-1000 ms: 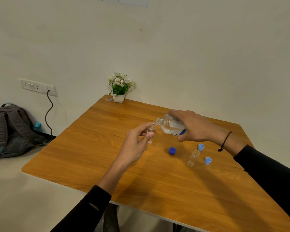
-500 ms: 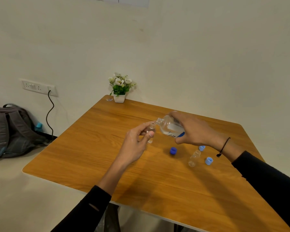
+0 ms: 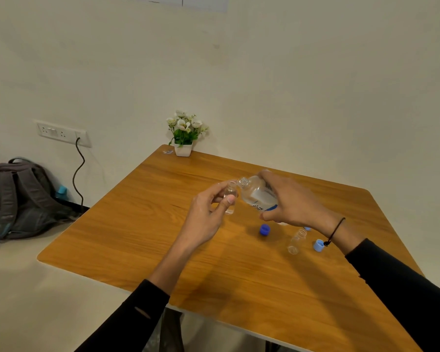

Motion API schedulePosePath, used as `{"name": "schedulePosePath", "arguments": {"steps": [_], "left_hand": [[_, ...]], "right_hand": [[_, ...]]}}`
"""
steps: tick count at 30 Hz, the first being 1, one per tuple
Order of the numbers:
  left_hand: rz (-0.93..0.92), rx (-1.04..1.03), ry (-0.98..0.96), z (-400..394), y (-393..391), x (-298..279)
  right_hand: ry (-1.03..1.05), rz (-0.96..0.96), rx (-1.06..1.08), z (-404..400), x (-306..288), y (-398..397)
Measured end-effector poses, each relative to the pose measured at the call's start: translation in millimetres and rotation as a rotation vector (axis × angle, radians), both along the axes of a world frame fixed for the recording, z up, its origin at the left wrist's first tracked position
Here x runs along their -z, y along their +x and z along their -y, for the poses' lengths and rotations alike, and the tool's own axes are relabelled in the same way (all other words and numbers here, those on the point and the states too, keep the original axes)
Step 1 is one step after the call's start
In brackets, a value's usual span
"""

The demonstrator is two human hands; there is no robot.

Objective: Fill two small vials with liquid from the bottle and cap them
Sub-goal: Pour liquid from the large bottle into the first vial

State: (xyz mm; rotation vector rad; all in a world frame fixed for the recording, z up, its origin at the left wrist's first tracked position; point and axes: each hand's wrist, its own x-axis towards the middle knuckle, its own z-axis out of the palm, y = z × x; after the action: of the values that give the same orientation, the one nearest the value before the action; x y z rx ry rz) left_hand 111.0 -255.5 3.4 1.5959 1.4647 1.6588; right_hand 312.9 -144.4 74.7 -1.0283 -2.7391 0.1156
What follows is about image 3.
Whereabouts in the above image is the white potted flower plant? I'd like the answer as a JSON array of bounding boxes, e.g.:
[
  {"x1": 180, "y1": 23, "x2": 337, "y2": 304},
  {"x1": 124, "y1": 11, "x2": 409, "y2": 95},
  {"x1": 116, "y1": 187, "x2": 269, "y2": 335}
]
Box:
[{"x1": 166, "y1": 110, "x2": 209, "y2": 157}]

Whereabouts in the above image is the person's right forearm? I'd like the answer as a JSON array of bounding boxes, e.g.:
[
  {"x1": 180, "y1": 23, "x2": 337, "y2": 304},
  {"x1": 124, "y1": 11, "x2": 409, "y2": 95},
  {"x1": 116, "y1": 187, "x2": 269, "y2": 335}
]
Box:
[{"x1": 324, "y1": 215, "x2": 440, "y2": 352}]

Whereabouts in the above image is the person's left forearm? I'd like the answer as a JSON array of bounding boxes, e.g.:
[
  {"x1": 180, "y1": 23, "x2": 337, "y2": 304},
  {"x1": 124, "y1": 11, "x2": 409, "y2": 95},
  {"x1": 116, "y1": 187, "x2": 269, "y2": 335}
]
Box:
[{"x1": 74, "y1": 242, "x2": 202, "y2": 352}]

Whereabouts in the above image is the person's left hand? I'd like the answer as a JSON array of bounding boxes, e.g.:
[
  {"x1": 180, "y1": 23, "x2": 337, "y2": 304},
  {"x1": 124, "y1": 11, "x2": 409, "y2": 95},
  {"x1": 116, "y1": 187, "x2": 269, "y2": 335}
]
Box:
[{"x1": 175, "y1": 181, "x2": 239, "y2": 254}]

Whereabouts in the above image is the person's right hand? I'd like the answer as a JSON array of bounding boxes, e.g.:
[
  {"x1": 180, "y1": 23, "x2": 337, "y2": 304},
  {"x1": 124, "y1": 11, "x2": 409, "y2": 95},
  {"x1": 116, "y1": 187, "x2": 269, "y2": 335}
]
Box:
[{"x1": 258, "y1": 170, "x2": 341, "y2": 237}]

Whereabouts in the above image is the clear plastic water bottle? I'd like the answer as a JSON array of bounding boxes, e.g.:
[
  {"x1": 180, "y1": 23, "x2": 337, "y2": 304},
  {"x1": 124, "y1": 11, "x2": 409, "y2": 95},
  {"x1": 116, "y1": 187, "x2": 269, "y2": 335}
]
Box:
[{"x1": 237, "y1": 175, "x2": 279, "y2": 213}]

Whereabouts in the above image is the small clear glass vial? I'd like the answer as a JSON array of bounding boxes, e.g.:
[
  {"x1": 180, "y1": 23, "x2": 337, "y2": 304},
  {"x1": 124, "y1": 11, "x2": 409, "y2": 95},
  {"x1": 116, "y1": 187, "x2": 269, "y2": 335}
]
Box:
[
  {"x1": 224, "y1": 181, "x2": 239, "y2": 215},
  {"x1": 287, "y1": 229, "x2": 308, "y2": 255}
]

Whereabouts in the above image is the white wall socket panel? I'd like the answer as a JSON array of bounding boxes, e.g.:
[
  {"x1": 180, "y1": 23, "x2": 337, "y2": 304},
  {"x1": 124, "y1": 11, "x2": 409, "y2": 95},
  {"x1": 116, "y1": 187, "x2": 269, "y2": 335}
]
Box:
[{"x1": 35, "y1": 120, "x2": 92, "y2": 148}]

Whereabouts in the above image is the black cord bracelet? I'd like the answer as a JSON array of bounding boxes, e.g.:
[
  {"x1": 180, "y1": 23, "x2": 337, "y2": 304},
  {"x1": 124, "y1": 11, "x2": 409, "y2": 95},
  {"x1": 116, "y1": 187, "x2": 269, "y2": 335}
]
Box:
[{"x1": 323, "y1": 217, "x2": 346, "y2": 247}]

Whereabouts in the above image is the grey backpack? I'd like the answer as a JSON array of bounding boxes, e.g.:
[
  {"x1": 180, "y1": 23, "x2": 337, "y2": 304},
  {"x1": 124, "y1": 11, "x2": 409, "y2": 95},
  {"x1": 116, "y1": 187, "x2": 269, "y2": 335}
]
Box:
[{"x1": 0, "y1": 157, "x2": 89, "y2": 251}]

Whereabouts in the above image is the black power cable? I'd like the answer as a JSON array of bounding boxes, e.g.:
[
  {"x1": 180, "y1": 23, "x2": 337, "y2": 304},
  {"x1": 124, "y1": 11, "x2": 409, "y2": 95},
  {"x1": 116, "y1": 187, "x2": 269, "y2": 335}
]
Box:
[{"x1": 72, "y1": 137, "x2": 86, "y2": 207}]

